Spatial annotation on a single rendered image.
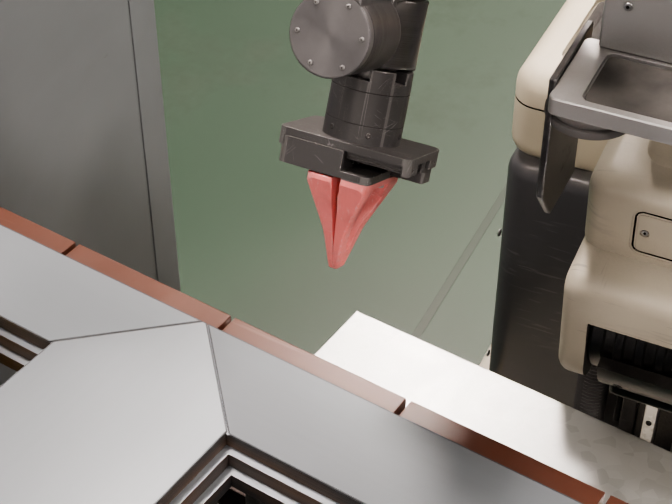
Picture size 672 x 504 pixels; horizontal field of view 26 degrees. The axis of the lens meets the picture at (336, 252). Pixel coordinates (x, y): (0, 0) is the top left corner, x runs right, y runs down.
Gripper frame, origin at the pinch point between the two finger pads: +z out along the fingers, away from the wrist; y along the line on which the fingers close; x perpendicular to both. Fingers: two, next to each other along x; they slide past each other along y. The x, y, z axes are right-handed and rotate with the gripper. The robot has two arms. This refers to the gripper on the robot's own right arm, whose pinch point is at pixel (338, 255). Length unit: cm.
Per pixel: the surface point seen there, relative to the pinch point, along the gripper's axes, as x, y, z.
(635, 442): 32.7, 20.4, 19.2
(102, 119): 41, -46, 6
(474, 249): 149, -30, 38
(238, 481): -1.5, -3.9, 19.4
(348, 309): 127, -43, 49
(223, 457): -1.8, -5.4, 17.8
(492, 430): 28.8, 7.9, 21.0
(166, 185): 56, -45, 16
